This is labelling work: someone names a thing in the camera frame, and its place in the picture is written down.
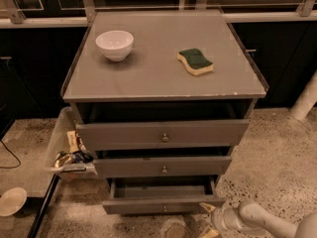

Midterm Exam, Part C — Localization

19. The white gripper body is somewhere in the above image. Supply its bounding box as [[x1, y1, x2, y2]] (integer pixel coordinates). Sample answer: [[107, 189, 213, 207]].
[[211, 206, 236, 232]]

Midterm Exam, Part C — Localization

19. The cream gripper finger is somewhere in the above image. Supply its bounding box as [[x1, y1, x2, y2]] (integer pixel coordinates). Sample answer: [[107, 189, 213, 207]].
[[200, 202, 216, 213], [198, 226, 221, 238]]

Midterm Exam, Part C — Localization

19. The grey bottom drawer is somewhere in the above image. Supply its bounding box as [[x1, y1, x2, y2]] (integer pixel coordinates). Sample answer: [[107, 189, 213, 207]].
[[103, 176, 225, 215]]

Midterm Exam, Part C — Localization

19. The grey drawer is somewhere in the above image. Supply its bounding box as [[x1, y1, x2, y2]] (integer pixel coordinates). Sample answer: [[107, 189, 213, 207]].
[[103, 176, 225, 215], [93, 147, 232, 178], [75, 102, 251, 152]]

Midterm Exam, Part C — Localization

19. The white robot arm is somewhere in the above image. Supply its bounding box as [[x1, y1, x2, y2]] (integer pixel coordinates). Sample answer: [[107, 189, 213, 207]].
[[199, 78, 317, 238]]

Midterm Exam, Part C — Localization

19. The grey middle drawer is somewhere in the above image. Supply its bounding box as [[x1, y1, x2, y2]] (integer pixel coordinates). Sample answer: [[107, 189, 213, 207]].
[[93, 147, 232, 178]]

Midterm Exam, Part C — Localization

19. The grey drawer cabinet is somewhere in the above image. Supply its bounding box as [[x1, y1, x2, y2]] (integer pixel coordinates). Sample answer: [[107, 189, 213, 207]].
[[59, 9, 269, 180]]

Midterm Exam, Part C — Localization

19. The grey top drawer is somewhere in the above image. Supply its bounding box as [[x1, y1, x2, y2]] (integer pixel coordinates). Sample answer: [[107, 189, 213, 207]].
[[75, 102, 251, 152]]

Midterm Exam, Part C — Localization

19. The dark snack packet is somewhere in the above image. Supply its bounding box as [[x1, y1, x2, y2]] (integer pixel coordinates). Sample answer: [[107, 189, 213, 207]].
[[72, 151, 93, 164]]

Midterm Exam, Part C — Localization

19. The yellow green sponge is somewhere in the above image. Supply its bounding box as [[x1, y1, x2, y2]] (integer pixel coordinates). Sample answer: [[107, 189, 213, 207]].
[[177, 48, 214, 75]]

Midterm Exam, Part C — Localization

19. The tan snack packet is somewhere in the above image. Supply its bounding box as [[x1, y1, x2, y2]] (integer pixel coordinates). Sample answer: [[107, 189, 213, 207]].
[[66, 131, 79, 153]]

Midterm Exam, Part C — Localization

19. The gold foil snack packet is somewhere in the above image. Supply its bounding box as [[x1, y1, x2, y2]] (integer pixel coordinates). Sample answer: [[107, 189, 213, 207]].
[[53, 152, 74, 168]]

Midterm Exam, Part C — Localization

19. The black floor bar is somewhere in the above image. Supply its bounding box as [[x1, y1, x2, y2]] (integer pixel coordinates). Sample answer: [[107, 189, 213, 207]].
[[27, 175, 59, 238]]

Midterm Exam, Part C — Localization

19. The clear plastic bin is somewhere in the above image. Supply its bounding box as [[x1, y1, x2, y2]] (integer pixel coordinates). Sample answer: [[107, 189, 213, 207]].
[[45, 107, 97, 181]]

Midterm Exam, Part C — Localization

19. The white ceramic bowl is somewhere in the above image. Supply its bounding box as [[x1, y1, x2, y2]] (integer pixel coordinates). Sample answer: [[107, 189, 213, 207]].
[[95, 30, 134, 61]]

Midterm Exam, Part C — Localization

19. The black cable on floor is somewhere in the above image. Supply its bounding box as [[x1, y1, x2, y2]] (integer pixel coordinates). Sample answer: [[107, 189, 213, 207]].
[[0, 139, 22, 170]]

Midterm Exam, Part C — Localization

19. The metal railing frame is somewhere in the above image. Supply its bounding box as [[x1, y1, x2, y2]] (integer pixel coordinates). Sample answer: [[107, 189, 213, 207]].
[[0, 0, 317, 28]]

